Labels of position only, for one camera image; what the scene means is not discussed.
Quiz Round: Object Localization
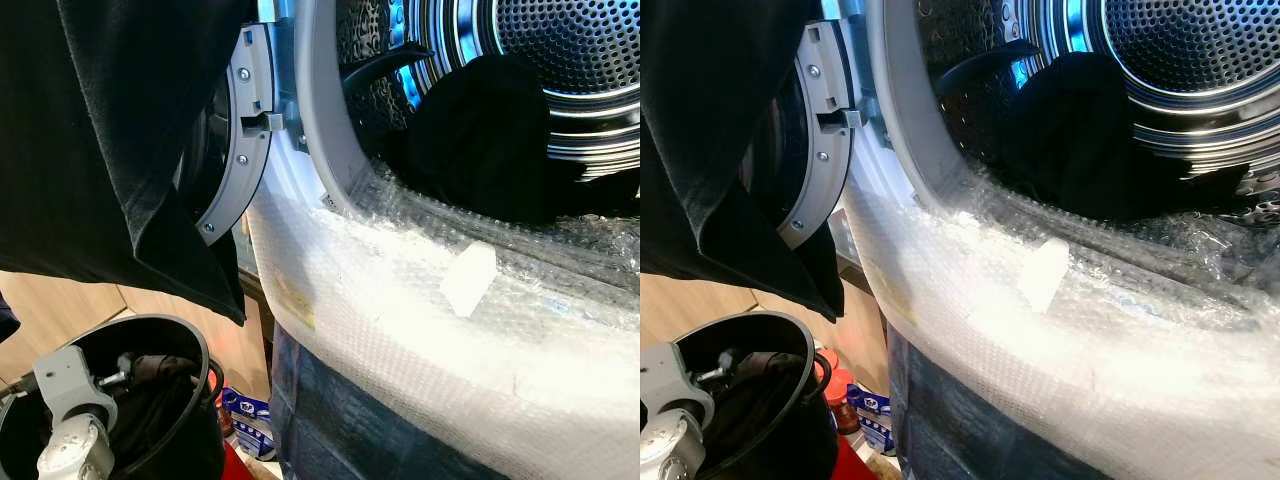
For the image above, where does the white washing machine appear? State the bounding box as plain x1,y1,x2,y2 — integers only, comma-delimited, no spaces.
838,0,1280,480
243,0,641,480

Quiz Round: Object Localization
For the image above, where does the black round bucket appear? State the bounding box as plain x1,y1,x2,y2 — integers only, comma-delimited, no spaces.
675,310,841,480
0,314,227,480

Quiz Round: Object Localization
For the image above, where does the red capped bottle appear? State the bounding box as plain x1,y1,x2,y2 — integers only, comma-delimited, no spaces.
815,348,863,437

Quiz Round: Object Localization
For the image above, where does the light wooden cabinet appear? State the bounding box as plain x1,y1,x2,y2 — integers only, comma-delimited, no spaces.
0,268,273,403
640,270,891,396

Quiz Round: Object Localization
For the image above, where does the blue printed package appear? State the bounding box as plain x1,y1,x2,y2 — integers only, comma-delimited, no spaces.
848,384,897,456
220,387,277,459

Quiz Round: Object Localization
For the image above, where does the red mat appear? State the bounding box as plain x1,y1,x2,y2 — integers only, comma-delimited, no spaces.
222,440,253,480
835,435,881,480

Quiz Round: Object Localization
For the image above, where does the dark blue washer panel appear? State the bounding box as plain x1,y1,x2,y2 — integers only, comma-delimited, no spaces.
885,325,1111,480
268,322,511,480

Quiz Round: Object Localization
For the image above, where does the black hanging cloth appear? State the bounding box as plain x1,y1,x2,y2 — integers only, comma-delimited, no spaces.
640,0,851,323
0,0,259,326

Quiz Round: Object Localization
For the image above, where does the grey washer door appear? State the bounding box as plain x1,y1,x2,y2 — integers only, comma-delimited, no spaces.
745,18,867,251
178,22,286,246

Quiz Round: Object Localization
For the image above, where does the clear bubble wrap sheet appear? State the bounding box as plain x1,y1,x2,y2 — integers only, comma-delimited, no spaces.
248,165,641,480
845,165,1280,480

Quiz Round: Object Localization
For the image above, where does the grey rubber door seal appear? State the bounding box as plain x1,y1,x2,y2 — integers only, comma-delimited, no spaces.
865,0,961,216
293,0,386,216

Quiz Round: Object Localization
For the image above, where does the perforated steel washer drum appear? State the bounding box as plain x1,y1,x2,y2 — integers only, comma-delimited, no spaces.
915,0,1280,226
335,0,641,216

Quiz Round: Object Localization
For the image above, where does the black drum paddle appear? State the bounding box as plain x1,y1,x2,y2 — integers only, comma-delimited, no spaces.
935,40,1041,96
342,42,436,96

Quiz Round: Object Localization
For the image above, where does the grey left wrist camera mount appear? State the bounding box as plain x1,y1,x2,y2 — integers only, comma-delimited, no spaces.
640,342,716,441
32,346,121,433

